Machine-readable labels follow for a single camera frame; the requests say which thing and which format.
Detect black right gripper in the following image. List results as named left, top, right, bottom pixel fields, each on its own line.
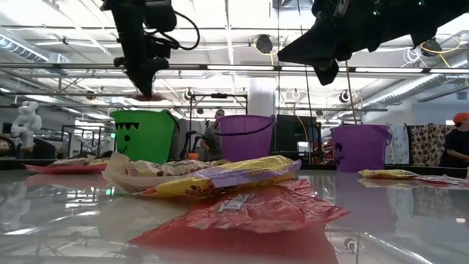
left=277, top=0, right=378, bottom=86

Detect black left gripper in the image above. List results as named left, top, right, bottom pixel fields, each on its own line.
left=109, top=7, right=180, bottom=98

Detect red licorice candy bag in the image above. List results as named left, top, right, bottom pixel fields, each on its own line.
left=413, top=174, right=469, bottom=190
left=24, top=163, right=108, bottom=175
left=128, top=178, right=350, bottom=264

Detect green monster face bucket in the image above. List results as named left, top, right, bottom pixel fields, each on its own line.
left=109, top=109, right=180, bottom=164

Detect white round pillar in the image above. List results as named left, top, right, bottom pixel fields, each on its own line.
left=248, top=76, right=276, bottom=118

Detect long ceiling light beam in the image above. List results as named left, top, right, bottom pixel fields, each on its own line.
left=0, top=62, right=469, bottom=74

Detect person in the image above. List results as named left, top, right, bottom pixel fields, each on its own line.
left=200, top=109, right=226, bottom=161
left=438, top=111, right=469, bottom=169

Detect plain purple bucket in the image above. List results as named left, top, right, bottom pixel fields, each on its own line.
left=214, top=114, right=276, bottom=163

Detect purple bucket with face print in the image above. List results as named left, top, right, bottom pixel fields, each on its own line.
left=329, top=123, right=393, bottom=173

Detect black round machine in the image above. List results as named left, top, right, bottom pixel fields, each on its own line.
left=32, top=137, right=56, bottom=159

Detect white hanging cloth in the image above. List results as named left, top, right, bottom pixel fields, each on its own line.
left=385, top=123, right=410, bottom=166

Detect brown patterned cloth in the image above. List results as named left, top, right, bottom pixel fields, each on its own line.
left=409, top=124, right=455, bottom=168

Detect black ceiling cable reel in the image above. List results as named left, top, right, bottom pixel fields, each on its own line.
left=420, top=36, right=443, bottom=58
left=255, top=34, right=274, bottom=55

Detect black hanging cable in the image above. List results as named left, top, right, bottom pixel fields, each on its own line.
left=303, top=64, right=313, bottom=164

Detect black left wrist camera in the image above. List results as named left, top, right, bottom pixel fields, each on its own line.
left=144, top=0, right=177, bottom=33

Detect yellow hanging cable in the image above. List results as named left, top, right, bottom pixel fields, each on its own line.
left=344, top=60, right=358, bottom=125

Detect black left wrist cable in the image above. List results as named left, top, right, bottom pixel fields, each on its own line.
left=171, top=10, right=202, bottom=51

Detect black metal frame rig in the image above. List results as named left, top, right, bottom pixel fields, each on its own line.
left=188, top=92, right=249, bottom=162

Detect silver ventilation duct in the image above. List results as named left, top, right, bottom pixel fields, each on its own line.
left=361, top=58, right=469, bottom=109
left=0, top=34, right=51, bottom=63

